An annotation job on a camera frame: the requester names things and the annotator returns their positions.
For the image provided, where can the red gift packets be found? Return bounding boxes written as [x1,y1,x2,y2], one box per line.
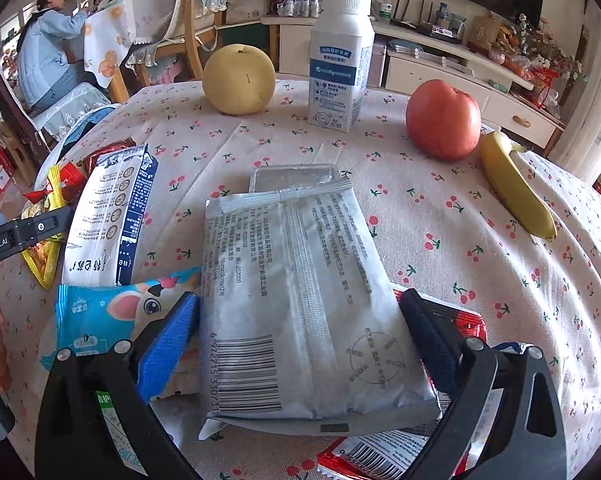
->
[530,67,561,106]

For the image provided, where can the red apple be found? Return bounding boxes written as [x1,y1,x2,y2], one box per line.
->
[405,79,482,162]

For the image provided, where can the row of small silver bottles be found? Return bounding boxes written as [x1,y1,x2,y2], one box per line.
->
[278,0,321,17]

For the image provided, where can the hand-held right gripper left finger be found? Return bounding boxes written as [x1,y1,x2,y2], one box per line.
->
[34,291,204,480]

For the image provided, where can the orange print tablecloth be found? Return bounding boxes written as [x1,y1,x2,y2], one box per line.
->
[83,2,131,91]

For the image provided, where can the large red barcode packet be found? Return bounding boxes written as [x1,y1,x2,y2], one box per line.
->
[316,285,488,480]

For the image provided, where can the yellow pear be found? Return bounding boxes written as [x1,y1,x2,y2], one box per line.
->
[202,44,276,116]

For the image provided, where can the small red candy packet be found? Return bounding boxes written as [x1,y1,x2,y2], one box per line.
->
[23,162,86,206]

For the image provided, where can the brown and red packet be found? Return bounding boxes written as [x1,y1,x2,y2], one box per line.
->
[78,137,138,171]

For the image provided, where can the white TV cabinet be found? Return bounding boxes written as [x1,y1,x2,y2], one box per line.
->
[260,15,566,148]

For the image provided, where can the white milk bottle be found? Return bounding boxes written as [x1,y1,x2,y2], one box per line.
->
[307,0,376,132]

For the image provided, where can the yellow banana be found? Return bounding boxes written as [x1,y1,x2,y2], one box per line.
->
[479,131,557,241]

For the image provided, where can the grey barcode snack packet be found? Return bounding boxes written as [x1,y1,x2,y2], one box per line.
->
[198,177,442,441]

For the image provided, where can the brown gift bag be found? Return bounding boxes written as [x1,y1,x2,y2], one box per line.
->
[467,15,501,53]

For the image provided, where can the blue and white cloth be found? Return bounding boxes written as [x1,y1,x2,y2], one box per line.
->
[60,105,121,147]

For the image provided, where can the chair with lace seat cover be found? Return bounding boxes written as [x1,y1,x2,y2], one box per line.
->
[0,52,114,161]

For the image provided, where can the yellow snack packet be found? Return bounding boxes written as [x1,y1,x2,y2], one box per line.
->
[21,165,68,291]

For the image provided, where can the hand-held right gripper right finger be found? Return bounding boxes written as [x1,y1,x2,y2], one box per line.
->
[397,287,568,480]

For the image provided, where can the white green-label packet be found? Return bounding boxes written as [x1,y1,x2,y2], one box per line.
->
[93,390,148,478]

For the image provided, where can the white blue snack packet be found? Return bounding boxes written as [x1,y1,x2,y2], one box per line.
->
[62,144,160,288]

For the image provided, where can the dried flower arrangement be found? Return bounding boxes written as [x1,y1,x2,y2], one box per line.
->
[520,15,586,81]

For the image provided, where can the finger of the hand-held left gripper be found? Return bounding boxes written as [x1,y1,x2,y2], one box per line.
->
[10,206,76,253]

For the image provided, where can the blue cartoon snack packet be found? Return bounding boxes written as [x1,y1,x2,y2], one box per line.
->
[40,266,204,401]

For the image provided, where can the white lace chair cover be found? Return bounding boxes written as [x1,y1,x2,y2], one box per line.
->
[120,0,186,46]

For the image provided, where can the wooden chair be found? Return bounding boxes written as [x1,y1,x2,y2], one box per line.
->
[125,0,231,86]

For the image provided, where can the cherry print tablecloth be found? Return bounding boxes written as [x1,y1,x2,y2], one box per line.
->
[0,77,601,480]

